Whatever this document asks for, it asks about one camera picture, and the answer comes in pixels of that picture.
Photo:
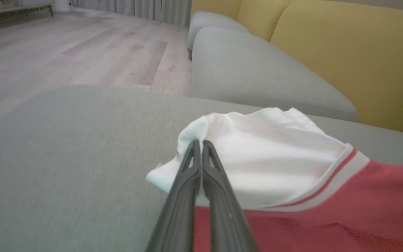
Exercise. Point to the red and white shorts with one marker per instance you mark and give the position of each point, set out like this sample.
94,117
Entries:
275,157

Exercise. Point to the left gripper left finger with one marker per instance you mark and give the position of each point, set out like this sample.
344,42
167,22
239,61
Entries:
182,203

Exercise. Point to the grey pleated curtain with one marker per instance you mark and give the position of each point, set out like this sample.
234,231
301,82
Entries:
135,8

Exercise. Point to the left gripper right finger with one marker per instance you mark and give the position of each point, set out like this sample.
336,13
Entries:
222,210

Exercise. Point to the large grey sofa seat cushion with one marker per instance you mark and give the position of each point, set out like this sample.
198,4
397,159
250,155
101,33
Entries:
65,157

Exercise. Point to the low dark-legged table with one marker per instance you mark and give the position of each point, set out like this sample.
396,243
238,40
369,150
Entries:
12,7

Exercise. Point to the large yellow sofa backrest cushion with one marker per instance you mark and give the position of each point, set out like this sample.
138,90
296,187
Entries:
362,52

